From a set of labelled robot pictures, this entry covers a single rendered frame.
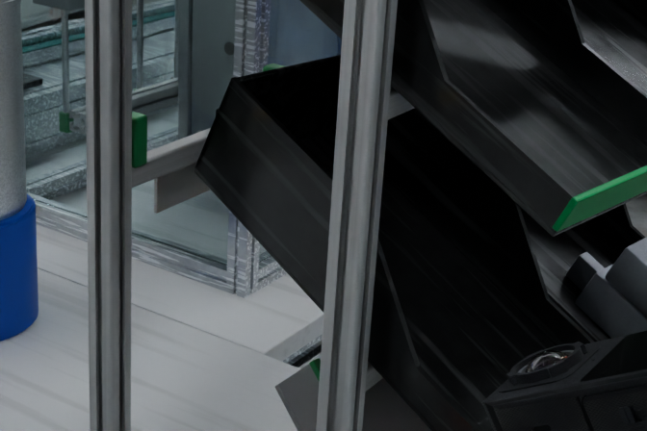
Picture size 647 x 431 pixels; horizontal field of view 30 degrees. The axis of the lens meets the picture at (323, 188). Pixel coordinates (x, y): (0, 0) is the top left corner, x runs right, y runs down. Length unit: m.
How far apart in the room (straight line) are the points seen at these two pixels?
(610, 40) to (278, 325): 0.82
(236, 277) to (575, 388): 1.22
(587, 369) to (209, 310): 1.17
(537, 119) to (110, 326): 0.29
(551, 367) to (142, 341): 1.10
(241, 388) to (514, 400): 0.99
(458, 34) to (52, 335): 0.91
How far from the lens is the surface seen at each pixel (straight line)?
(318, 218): 0.67
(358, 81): 0.60
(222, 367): 1.43
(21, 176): 1.45
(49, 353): 1.46
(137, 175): 0.74
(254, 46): 1.47
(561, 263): 0.85
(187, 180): 0.80
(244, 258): 1.56
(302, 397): 0.73
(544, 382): 0.41
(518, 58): 0.70
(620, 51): 0.79
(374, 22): 0.58
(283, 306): 1.57
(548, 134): 0.64
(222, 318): 1.53
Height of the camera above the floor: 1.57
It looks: 21 degrees down
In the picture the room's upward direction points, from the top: 4 degrees clockwise
